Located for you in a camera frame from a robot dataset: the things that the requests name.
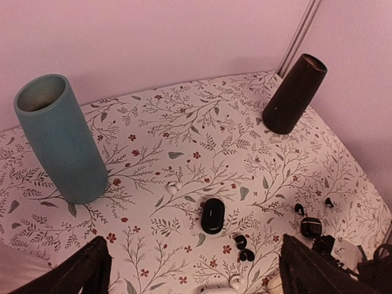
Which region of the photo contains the teal vase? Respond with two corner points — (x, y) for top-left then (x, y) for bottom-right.
(13, 74), (108, 204)

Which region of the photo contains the cream earbud case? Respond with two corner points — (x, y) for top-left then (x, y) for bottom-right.
(268, 276), (283, 294)

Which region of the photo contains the black case with gold line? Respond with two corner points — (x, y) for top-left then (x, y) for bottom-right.
(300, 217), (322, 239)

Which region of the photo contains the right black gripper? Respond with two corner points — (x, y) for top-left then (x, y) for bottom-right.
(312, 235), (337, 266)

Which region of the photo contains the black clip earbud lower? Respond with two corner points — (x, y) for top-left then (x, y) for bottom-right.
(239, 249), (255, 262)

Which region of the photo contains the dark brown vase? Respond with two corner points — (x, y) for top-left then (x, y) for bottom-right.
(262, 53), (328, 135)

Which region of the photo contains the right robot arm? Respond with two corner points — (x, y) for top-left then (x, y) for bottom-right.
(312, 235), (391, 293)

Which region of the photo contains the white clip earbud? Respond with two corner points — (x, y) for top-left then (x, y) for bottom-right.
(229, 275), (246, 290)

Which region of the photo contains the black stem earbud near case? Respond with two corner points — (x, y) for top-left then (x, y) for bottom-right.
(294, 203), (305, 216)

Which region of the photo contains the black clip earbud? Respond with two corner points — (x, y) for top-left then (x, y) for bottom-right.
(234, 235), (247, 251)
(239, 249), (255, 262)

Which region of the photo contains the right aluminium frame post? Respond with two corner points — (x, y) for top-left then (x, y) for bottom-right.
(276, 0), (322, 78)

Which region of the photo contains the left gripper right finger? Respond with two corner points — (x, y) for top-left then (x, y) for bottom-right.
(279, 234), (377, 294)

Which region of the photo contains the black stem earbud far right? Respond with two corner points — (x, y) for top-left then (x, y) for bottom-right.
(325, 197), (334, 208)

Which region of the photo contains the black clip earbud upper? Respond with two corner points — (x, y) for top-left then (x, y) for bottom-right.
(234, 235), (247, 251)

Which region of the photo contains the black oval earbud case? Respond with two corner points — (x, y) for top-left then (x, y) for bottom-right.
(201, 198), (225, 235)

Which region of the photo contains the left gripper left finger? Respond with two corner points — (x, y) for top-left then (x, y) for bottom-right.
(11, 236), (112, 293)

